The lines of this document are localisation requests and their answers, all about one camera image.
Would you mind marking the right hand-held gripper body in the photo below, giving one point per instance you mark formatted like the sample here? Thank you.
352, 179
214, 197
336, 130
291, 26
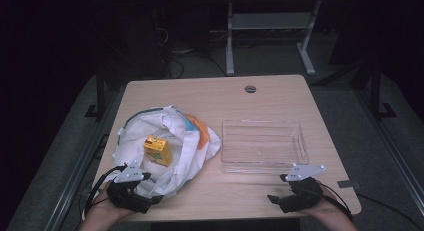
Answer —
303, 194

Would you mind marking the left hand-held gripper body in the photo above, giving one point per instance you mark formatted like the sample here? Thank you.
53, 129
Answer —
128, 194

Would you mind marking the yellow drink carton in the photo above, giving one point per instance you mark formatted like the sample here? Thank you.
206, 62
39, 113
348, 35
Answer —
159, 152

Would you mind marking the clear plastic container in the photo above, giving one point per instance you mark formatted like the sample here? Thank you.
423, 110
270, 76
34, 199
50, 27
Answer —
260, 147

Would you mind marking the white cloth bag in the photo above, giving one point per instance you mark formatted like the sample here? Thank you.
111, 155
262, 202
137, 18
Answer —
166, 124

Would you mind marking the person's right hand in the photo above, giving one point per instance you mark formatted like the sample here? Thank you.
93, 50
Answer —
328, 209

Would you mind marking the person's left hand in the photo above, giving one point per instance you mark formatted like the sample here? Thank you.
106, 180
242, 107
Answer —
100, 209

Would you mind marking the grey tape strip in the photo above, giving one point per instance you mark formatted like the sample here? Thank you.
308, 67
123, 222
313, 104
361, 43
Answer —
348, 184

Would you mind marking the black metal stand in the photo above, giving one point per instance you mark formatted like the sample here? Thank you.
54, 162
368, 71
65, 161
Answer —
376, 91
100, 94

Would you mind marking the grey round table grommet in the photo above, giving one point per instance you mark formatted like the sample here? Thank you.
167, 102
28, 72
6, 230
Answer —
250, 89

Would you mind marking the aluminium floor rail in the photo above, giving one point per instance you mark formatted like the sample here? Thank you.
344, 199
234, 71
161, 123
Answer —
401, 161
75, 191

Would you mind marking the white metal table frame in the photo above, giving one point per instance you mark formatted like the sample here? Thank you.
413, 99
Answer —
229, 57

